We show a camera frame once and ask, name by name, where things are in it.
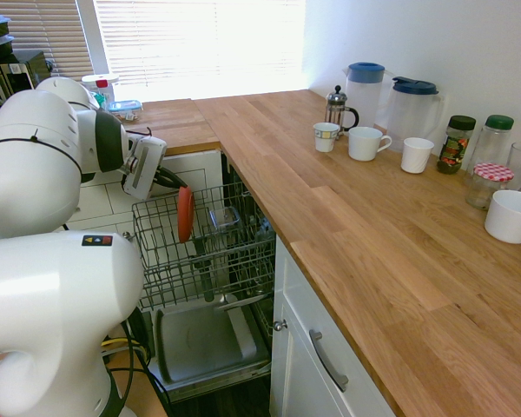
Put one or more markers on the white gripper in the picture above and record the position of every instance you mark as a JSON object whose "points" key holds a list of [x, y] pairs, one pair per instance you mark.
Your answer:
{"points": [[143, 169]]}

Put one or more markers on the orange plate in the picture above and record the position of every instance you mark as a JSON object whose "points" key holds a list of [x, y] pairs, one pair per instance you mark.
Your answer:
{"points": [[185, 215]]}

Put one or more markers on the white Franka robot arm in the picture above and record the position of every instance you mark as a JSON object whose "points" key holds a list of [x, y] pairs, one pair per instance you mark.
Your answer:
{"points": [[26, 174]]}

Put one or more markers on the stainless dishwasher door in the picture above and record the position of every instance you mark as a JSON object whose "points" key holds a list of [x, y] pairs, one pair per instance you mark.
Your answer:
{"points": [[199, 343]]}

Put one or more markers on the white cabinet with drawers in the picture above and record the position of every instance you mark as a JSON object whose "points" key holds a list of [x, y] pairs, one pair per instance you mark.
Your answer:
{"points": [[191, 167]]}

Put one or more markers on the glass container in rack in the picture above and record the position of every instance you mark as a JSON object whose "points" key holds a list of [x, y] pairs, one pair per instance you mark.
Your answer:
{"points": [[225, 218]]}

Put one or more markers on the round silver cabinet knob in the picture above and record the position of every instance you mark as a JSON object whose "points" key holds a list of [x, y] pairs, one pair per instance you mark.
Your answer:
{"points": [[127, 236], [279, 325]]}

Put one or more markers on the small container blue lid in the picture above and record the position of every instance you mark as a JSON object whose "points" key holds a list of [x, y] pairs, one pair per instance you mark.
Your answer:
{"points": [[125, 108]]}

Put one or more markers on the dark blue utensil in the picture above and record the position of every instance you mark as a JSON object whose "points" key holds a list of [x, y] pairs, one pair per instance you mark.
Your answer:
{"points": [[207, 278]]}

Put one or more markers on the white container red clip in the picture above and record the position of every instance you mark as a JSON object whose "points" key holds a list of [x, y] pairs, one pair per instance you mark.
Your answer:
{"points": [[102, 84]]}

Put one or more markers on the metal spoon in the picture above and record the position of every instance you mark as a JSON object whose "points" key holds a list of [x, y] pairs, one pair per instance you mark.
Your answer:
{"points": [[230, 299]]}

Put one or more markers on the bright window blind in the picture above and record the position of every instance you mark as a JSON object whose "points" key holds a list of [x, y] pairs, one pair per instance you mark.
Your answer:
{"points": [[199, 43]]}

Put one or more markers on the black table clamp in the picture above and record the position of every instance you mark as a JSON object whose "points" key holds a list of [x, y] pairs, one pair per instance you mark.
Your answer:
{"points": [[136, 330]]}

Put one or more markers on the small patterned cup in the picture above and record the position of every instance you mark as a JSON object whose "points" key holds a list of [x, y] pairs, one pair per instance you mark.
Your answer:
{"points": [[325, 139]]}

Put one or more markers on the black coffee machine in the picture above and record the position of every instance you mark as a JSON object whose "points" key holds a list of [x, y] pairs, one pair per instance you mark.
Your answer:
{"points": [[21, 69]]}

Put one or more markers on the glass French press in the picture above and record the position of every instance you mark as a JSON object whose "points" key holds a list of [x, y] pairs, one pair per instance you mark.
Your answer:
{"points": [[340, 113]]}

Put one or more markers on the shaded window blind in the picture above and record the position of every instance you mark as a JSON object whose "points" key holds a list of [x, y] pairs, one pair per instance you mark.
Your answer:
{"points": [[48, 26]]}

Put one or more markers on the clear pitcher round blue lid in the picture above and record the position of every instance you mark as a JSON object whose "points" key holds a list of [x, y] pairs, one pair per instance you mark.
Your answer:
{"points": [[364, 100]]}

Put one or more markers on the wooden robot mounting board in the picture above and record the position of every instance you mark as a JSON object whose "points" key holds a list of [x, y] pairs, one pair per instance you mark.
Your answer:
{"points": [[143, 391]]}

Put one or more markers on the white cabinet with door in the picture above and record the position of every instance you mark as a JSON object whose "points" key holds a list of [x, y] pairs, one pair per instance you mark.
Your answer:
{"points": [[295, 369]]}

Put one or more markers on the white ribbed cup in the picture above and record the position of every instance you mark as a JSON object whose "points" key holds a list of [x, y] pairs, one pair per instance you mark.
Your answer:
{"points": [[416, 156]]}

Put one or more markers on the clear pitcher dark blue lid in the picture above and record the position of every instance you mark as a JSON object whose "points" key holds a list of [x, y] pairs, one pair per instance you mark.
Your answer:
{"points": [[410, 117]]}

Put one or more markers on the spice jar black lid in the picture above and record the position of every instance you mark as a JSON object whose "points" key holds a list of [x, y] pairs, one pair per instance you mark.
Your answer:
{"points": [[453, 147]]}

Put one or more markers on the glass jar red checked lid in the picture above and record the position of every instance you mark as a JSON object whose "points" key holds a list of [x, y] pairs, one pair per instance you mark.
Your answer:
{"points": [[482, 191]]}

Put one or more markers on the clear jar green lid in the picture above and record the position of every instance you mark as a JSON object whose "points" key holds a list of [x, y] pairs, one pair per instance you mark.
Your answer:
{"points": [[495, 143]]}

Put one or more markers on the white ceramic bowl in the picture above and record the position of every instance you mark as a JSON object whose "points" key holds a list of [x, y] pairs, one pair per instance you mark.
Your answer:
{"points": [[510, 217]]}

